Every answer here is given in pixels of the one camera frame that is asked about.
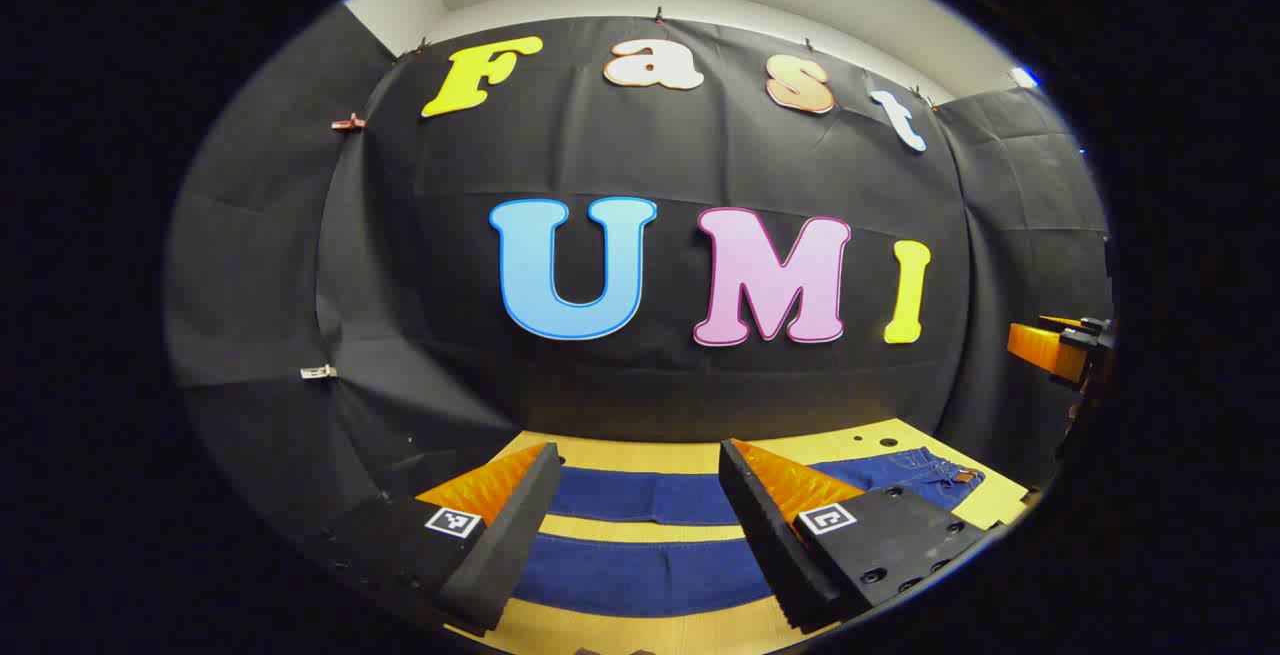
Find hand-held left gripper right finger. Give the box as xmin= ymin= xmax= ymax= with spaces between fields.
xmin=718 ymin=438 xmax=1001 ymax=633

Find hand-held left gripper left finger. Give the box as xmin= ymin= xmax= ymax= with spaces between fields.
xmin=300 ymin=442 xmax=563 ymax=636

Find blue denim jeans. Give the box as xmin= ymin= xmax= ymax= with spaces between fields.
xmin=512 ymin=447 xmax=986 ymax=619

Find black backdrop cloth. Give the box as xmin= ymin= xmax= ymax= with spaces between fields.
xmin=165 ymin=3 xmax=1116 ymax=576

